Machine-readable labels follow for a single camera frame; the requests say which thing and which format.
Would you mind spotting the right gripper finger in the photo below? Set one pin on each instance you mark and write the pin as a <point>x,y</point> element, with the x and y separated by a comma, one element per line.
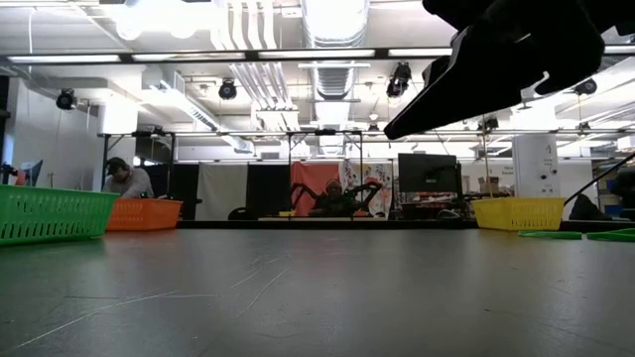
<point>471,84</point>

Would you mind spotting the black background robot arm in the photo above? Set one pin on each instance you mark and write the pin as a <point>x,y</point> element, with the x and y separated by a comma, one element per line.
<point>369,186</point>
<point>300,188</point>

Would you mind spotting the green rubber band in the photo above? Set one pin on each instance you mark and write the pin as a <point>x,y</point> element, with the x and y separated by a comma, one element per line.
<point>548,234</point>

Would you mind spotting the black ceiling spotlight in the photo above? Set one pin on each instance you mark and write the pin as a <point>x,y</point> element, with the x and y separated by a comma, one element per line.
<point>227,90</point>
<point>66,99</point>
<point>399,79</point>
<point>585,86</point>

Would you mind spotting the black monitor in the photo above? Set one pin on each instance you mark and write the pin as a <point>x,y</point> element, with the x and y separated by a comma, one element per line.
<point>426,176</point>

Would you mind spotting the cardboard box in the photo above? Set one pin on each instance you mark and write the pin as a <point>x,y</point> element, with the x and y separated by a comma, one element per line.
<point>490,186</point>

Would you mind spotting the white column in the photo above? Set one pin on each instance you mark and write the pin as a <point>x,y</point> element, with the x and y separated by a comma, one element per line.
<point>536,168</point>

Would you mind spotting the floral cloth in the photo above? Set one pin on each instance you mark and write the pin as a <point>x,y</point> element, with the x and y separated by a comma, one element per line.
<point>379,171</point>

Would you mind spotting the yellow plastic basket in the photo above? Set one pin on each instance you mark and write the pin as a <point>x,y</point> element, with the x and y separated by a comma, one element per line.
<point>518,213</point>

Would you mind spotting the black overhead light bar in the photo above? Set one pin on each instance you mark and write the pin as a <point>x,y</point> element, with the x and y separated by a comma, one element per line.
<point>297,53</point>

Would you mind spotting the person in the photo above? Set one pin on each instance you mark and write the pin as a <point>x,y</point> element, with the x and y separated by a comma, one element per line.
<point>333,201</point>
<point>129,183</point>

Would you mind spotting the red cloth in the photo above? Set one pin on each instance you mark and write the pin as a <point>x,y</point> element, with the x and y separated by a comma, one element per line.
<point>307,173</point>

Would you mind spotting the black panel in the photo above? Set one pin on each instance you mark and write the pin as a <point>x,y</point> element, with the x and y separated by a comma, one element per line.
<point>186,193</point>
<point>268,191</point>

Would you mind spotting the white curtain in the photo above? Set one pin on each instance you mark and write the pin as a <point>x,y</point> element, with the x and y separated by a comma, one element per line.
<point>220,191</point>

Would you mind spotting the orange plastic basket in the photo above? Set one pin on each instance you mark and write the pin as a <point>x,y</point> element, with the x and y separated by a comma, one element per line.
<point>144,214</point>

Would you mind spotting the green plastic basket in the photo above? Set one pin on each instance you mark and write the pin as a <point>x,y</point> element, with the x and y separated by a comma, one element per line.
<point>49,213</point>

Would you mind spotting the computer monitor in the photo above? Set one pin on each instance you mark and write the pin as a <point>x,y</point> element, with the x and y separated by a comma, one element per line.
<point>32,172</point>

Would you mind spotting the white ventilation duct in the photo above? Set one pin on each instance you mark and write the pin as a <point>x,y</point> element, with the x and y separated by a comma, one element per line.
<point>335,25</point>

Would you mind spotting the black metal frame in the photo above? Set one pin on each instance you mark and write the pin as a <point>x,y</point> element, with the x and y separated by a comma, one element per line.
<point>139,134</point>
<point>325,132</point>

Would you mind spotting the black diagonal frame strut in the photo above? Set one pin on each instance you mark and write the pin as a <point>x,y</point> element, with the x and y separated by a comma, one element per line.
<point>600,178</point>

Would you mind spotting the black table border frame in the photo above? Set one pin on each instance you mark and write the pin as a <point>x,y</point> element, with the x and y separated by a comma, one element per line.
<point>322,224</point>

